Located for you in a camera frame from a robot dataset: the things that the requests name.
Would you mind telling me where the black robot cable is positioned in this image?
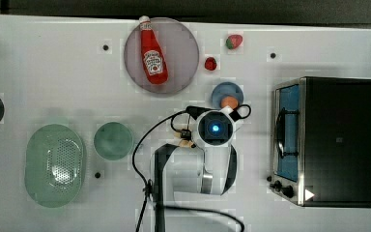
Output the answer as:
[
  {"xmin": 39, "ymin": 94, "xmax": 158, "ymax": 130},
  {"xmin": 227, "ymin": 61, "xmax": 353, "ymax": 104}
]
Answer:
[{"xmin": 131, "ymin": 103, "xmax": 252, "ymax": 232}]

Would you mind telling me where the small red strawberry toy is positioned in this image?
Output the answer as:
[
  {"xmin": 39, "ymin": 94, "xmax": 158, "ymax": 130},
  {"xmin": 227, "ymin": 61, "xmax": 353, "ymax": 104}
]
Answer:
[{"xmin": 205, "ymin": 57, "xmax": 217, "ymax": 71}]

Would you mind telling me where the grey round plate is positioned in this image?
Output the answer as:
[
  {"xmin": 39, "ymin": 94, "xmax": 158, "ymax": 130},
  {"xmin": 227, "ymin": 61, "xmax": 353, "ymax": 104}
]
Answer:
[{"xmin": 124, "ymin": 17, "xmax": 199, "ymax": 95}]

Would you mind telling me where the green mug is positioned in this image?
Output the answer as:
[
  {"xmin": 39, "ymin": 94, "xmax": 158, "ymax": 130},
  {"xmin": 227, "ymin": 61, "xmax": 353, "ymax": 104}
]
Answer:
[{"xmin": 94, "ymin": 122, "xmax": 134, "ymax": 160}]

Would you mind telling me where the orange ball toy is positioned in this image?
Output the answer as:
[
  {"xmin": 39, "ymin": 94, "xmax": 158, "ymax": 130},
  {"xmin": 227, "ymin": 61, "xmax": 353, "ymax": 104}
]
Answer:
[{"xmin": 220, "ymin": 96, "xmax": 239, "ymax": 109}]

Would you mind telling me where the black toaster oven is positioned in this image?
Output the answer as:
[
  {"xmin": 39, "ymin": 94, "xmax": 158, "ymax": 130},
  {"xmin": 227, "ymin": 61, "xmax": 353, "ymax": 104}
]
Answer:
[{"xmin": 267, "ymin": 76, "xmax": 371, "ymax": 208}]

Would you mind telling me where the blue bowl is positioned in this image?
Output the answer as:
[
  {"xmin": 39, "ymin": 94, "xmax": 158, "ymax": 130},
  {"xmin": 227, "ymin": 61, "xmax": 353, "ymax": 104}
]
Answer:
[{"xmin": 211, "ymin": 82, "xmax": 243, "ymax": 109}]

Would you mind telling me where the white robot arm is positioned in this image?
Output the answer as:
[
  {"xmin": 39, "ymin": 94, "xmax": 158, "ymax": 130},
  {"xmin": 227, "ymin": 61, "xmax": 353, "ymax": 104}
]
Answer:
[{"xmin": 153, "ymin": 106, "xmax": 241, "ymax": 232}]

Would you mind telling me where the red plush ketchup bottle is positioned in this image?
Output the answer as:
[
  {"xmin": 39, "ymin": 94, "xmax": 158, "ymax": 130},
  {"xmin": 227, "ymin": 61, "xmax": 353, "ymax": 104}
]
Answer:
[{"xmin": 139, "ymin": 15, "xmax": 168, "ymax": 85}]

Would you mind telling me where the red green strawberry toy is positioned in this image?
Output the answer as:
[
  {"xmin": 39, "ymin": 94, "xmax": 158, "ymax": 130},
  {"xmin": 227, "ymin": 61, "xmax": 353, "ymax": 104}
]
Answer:
[{"xmin": 225, "ymin": 35, "xmax": 243, "ymax": 49}]

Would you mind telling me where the green perforated colander tray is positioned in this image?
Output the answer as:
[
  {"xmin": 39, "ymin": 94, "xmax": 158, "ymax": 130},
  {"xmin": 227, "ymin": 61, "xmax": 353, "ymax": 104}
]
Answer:
[{"xmin": 24, "ymin": 124, "xmax": 86, "ymax": 208}]

